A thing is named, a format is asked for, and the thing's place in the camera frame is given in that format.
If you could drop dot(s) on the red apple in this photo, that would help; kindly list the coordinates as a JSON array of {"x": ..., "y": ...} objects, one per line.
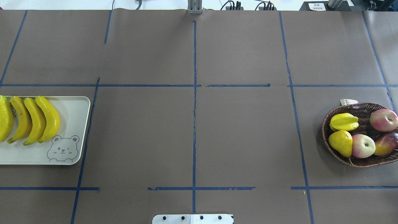
[{"x": 384, "y": 120}]

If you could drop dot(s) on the yellow banana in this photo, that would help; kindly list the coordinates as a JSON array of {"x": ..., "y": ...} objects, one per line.
[
  {"x": 25, "y": 122},
  {"x": 52, "y": 117},
  {"x": 38, "y": 121}
]

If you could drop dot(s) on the red yellow mango fruit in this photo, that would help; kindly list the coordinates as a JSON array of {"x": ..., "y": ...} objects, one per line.
[{"x": 386, "y": 143}]

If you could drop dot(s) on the black power strip with cables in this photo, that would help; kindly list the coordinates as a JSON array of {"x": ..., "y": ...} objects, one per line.
[{"x": 240, "y": 5}]

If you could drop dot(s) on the yellow star fruit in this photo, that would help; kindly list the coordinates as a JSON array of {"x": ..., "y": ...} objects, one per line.
[{"x": 344, "y": 121}]

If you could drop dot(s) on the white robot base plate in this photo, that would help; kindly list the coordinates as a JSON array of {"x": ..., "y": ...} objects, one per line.
[{"x": 193, "y": 219}]

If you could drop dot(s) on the black box with white label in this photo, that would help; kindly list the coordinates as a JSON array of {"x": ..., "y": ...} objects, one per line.
[{"x": 330, "y": 5}]

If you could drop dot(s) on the pink peach fruit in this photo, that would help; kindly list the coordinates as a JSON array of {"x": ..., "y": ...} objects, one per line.
[{"x": 363, "y": 146}]

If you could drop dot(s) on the white paper basket tag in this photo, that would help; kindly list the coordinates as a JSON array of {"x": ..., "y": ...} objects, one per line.
[{"x": 345, "y": 102}]

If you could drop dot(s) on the yellow-green banana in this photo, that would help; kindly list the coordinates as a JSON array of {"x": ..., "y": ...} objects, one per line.
[{"x": 6, "y": 118}]

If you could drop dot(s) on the yellow lemon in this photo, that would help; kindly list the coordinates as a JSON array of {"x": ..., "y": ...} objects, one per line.
[{"x": 342, "y": 142}]

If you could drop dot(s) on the grey aluminium frame post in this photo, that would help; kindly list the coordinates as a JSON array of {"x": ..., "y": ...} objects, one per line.
[{"x": 194, "y": 7}]

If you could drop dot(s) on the brown wicker basket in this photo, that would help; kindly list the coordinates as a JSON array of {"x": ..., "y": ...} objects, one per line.
[{"x": 363, "y": 111}]

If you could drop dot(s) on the white bear print tray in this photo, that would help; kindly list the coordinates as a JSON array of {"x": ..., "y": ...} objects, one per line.
[{"x": 63, "y": 149}]

